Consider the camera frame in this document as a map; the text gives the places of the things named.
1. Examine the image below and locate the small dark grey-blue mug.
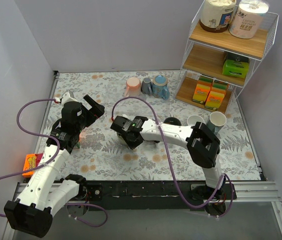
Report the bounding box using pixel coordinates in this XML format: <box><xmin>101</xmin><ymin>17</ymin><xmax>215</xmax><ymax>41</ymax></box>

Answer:
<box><xmin>141</xmin><ymin>77</ymin><xmax>152</xmax><ymax>96</ymax></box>

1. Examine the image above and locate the green mug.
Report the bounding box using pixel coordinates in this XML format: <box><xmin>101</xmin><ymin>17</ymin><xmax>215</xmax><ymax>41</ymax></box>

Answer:
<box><xmin>116</xmin><ymin>133</ymin><xmax>127</xmax><ymax>146</ymax></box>

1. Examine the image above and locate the shelf sponge pack front left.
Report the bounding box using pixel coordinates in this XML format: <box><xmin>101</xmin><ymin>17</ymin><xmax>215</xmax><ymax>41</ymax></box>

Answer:
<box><xmin>192</xmin><ymin>83</ymin><xmax>211</xmax><ymax>104</ymax></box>

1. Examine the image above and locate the shelf sponge pack back right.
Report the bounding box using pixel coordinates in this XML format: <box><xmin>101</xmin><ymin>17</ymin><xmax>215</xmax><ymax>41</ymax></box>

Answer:
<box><xmin>212</xmin><ymin>80</ymin><xmax>228</xmax><ymax>93</ymax></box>

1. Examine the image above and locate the white wire wooden shelf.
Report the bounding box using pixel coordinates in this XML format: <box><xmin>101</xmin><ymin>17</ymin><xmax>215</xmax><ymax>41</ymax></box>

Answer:
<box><xmin>175</xmin><ymin>6</ymin><xmax>279</xmax><ymax>114</ymax></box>

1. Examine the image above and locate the pink toilet paper roll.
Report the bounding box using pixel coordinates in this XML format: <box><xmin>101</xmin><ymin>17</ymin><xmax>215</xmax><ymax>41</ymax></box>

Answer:
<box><xmin>229</xmin><ymin>0</ymin><xmax>269</xmax><ymax>39</ymax></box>

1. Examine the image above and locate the green tissue pack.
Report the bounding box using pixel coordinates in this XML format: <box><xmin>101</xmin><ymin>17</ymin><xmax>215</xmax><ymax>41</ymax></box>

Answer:
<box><xmin>222</xmin><ymin>59</ymin><xmax>250</xmax><ymax>79</ymax></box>

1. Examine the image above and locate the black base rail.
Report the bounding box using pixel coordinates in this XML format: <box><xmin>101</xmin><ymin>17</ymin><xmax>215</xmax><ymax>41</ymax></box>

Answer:
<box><xmin>55</xmin><ymin>178</ymin><xmax>241</xmax><ymax>218</ymax></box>

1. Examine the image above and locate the pink box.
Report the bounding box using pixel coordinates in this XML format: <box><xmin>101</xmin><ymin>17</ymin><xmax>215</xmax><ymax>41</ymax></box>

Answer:
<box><xmin>35</xmin><ymin>153</ymin><xmax>43</xmax><ymax>167</ymax></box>

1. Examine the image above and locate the yellow orange sponge pack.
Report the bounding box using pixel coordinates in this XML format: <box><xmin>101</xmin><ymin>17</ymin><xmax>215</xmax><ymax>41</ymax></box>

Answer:
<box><xmin>73</xmin><ymin>134</ymin><xmax>81</xmax><ymax>150</ymax></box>

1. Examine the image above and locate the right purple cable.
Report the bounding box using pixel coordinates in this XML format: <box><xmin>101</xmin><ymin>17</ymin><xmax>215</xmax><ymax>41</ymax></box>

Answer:
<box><xmin>110</xmin><ymin>96</ymin><xmax>234</xmax><ymax>219</ymax></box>

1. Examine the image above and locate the blue glazed mug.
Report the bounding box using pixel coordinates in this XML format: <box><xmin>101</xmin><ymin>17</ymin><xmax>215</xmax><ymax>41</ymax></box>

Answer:
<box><xmin>152</xmin><ymin>75</ymin><xmax>170</xmax><ymax>100</ymax></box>

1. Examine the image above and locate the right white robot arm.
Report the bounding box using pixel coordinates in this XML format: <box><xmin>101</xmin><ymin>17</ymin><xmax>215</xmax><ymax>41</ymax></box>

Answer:
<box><xmin>110</xmin><ymin>116</ymin><xmax>225</xmax><ymax>199</ymax></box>

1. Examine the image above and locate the shelf sponge pack front right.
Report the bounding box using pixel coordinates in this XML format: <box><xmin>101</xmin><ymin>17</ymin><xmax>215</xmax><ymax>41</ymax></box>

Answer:
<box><xmin>205</xmin><ymin>91</ymin><xmax>225</xmax><ymax>110</ymax></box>

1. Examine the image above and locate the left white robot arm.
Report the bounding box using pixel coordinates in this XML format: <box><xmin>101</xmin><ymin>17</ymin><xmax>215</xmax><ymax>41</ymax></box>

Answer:
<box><xmin>4</xmin><ymin>92</ymin><xmax>104</xmax><ymax>238</ymax></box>

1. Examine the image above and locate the shelf sponge pack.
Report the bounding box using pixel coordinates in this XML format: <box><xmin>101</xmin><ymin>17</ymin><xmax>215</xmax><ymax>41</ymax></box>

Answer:
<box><xmin>198</xmin><ymin>75</ymin><xmax>214</xmax><ymax>87</ymax></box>
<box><xmin>205</xmin><ymin>91</ymin><xmax>225</xmax><ymax>110</ymax></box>
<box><xmin>192</xmin><ymin>83</ymin><xmax>211</xmax><ymax>104</ymax></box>
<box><xmin>212</xmin><ymin>80</ymin><xmax>228</xmax><ymax>93</ymax></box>

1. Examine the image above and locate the pink mug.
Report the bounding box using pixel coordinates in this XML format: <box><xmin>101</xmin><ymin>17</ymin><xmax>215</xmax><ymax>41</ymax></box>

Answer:
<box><xmin>124</xmin><ymin>77</ymin><xmax>141</xmax><ymax>97</ymax></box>

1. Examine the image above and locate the shelf sponge pack back left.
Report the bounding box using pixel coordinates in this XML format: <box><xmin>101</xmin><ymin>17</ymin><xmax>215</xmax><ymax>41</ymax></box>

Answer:
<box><xmin>198</xmin><ymin>75</ymin><xmax>214</xmax><ymax>87</ymax></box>

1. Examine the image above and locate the dark grey mug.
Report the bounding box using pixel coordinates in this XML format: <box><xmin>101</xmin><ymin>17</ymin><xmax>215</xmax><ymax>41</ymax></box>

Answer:
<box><xmin>163</xmin><ymin>117</ymin><xmax>182</xmax><ymax>126</ymax></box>

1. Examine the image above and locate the white and blue mug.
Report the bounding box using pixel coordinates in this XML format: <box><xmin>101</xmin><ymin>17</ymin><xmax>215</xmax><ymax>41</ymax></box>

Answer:
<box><xmin>187</xmin><ymin>115</ymin><xmax>205</xmax><ymax>126</ymax></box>

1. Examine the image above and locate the brown toilet paper roll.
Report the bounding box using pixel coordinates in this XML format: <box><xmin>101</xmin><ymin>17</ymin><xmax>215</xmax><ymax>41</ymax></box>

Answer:
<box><xmin>199</xmin><ymin>0</ymin><xmax>237</xmax><ymax>33</ymax></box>

